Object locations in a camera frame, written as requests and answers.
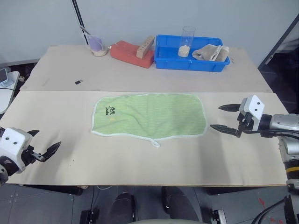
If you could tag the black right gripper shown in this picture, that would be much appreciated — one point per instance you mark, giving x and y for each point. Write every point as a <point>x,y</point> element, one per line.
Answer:
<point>245,121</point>

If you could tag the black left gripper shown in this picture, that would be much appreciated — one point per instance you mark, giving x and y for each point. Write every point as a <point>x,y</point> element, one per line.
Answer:
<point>27,156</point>

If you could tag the green towel with white border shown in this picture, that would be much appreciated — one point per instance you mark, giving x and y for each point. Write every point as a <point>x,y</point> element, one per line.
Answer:
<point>149,114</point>

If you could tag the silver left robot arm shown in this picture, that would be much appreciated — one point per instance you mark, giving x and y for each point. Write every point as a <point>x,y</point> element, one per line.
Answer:
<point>7,165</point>

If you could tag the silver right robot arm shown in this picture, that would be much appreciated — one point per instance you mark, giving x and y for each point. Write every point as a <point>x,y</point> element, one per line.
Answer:
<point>283,121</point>

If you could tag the beige folded cloth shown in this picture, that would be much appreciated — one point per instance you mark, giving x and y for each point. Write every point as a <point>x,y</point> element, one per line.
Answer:
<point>210,53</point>

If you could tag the small black chip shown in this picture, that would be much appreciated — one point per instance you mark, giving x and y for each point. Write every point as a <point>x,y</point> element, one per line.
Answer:
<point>78,81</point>

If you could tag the phone-like device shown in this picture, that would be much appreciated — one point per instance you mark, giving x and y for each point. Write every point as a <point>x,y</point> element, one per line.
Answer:
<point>2,75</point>

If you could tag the blue plastic bin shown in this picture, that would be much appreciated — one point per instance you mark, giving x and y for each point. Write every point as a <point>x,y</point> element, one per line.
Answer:
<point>168,59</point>

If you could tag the tall clear glass cylinder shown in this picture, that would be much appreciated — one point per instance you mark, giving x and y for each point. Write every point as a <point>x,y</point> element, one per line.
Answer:
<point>185,42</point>

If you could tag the dark rounded shape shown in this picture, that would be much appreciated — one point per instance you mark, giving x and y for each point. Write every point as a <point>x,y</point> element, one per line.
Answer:
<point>122,207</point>
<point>178,203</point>

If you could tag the wooden block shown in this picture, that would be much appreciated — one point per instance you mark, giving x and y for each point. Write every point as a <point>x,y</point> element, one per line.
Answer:
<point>144,47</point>

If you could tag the glass beaker with purple insert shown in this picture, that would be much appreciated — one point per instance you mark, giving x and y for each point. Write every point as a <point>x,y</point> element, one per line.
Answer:
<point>97,46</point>

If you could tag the thin stirring rod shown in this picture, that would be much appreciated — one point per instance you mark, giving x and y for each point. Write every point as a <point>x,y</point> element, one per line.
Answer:
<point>85,30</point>

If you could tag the red brick block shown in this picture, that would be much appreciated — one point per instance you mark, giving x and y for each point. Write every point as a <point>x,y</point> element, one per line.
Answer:
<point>125,52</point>

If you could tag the black slanted pole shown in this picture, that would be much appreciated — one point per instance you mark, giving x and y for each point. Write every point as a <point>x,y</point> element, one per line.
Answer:
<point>78,12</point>

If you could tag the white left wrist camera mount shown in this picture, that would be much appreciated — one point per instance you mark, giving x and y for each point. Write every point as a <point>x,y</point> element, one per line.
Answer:
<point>12,142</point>

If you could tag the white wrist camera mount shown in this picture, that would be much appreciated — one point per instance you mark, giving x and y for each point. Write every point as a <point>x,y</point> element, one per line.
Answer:
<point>12,142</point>
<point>255,107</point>

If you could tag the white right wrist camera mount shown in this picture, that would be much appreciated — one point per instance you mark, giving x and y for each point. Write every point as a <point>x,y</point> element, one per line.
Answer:
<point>255,107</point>

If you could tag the black floor bracket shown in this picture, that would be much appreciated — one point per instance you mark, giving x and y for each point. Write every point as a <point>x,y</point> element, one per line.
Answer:
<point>90,217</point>
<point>218,217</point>

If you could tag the black metal frame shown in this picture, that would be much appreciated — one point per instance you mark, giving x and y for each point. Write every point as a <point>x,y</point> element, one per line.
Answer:
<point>280,39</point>

